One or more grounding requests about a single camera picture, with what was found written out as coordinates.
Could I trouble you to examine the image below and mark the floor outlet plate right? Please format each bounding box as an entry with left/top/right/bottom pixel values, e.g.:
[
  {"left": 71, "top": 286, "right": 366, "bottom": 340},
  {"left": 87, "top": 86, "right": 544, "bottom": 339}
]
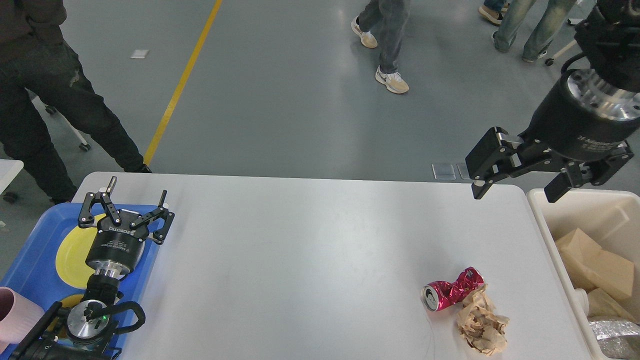
[{"left": 456, "top": 162, "right": 471, "bottom": 180}]

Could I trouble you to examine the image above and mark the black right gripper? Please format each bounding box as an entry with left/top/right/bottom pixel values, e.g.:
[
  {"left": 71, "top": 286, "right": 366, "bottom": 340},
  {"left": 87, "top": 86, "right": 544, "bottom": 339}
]
[{"left": 465, "top": 70, "right": 640, "bottom": 203}]

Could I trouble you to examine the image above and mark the yellow plate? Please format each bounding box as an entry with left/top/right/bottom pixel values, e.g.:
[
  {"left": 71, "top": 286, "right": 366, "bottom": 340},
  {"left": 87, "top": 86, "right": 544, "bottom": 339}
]
[{"left": 55, "top": 227, "right": 128, "bottom": 289}]

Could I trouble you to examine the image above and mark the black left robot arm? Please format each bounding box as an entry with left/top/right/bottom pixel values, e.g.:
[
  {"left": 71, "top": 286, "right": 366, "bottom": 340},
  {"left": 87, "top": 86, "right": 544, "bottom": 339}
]
[{"left": 1, "top": 177, "right": 175, "bottom": 360}]

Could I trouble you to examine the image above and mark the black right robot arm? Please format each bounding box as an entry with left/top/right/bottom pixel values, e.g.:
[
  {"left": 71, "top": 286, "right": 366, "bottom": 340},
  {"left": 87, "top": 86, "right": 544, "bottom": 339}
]
[{"left": 465, "top": 0, "right": 640, "bottom": 203}]

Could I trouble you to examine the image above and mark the grey chair at left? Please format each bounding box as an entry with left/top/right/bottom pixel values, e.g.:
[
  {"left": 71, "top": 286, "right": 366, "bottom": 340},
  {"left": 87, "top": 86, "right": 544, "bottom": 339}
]
[{"left": 27, "top": 92, "right": 92, "bottom": 152}]

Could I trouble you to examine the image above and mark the foil tray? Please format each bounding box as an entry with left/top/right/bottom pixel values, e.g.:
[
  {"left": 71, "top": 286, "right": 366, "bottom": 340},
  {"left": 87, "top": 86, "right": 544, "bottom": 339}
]
[{"left": 589, "top": 316, "right": 640, "bottom": 360}]

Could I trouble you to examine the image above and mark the pink ribbed mug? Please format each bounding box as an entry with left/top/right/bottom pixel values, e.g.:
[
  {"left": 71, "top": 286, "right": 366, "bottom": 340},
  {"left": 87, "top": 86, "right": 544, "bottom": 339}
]
[{"left": 0, "top": 286, "right": 45, "bottom": 352}]

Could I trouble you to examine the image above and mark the white side table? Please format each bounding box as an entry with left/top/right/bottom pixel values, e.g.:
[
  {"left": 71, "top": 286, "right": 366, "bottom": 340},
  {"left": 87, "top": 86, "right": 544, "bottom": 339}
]
[{"left": 0, "top": 159, "right": 24, "bottom": 204}]

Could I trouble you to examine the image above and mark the white paper cup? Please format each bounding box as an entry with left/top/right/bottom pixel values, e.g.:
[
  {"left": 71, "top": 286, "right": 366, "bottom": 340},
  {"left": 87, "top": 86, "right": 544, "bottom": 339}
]
[{"left": 573, "top": 288, "right": 590, "bottom": 317}]

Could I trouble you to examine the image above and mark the floor outlet plate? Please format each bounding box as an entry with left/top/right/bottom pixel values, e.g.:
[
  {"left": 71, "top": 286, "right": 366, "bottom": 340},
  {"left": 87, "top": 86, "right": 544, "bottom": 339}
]
[
  {"left": 431, "top": 162, "right": 457, "bottom": 181},
  {"left": 456, "top": 162, "right": 471, "bottom": 180}
]

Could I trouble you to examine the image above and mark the brown paper bag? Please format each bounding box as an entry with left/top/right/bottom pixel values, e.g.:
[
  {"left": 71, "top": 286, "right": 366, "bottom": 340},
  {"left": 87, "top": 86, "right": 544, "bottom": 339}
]
[{"left": 555, "top": 228, "right": 638, "bottom": 322}]

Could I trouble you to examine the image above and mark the brown paper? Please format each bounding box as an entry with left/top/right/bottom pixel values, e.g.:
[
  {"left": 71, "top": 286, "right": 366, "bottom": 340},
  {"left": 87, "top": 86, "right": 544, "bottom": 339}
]
[{"left": 456, "top": 285, "right": 510, "bottom": 356}]

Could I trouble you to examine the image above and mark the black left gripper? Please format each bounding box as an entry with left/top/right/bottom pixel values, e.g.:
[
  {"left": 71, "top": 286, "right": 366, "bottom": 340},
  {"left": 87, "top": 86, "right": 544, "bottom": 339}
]
[{"left": 77, "top": 176, "right": 175, "bottom": 274}]

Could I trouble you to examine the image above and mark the person in blue jeans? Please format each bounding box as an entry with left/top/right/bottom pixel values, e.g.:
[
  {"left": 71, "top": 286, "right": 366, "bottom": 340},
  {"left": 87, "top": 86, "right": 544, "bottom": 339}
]
[{"left": 491, "top": 0, "right": 578, "bottom": 63}]

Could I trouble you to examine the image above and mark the floor outlet plate left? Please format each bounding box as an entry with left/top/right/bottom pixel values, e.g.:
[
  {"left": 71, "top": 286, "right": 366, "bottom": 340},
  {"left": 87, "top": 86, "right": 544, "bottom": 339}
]
[{"left": 431, "top": 162, "right": 457, "bottom": 181}]

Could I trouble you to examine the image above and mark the person in grey jeans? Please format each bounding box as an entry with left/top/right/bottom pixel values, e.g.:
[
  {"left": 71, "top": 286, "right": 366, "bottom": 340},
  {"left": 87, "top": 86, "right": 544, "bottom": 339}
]
[{"left": 350, "top": 0, "right": 412, "bottom": 94}]

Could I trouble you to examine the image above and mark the crushed red can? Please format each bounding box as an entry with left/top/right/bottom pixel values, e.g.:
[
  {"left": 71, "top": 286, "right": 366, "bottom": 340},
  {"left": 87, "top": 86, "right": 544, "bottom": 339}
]
[{"left": 421, "top": 267, "right": 485, "bottom": 312}]

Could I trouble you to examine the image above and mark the beige plastic bin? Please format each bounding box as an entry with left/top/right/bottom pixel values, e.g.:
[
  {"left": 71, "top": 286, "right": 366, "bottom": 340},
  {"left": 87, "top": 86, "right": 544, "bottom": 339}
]
[{"left": 526, "top": 189, "right": 640, "bottom": 360}]

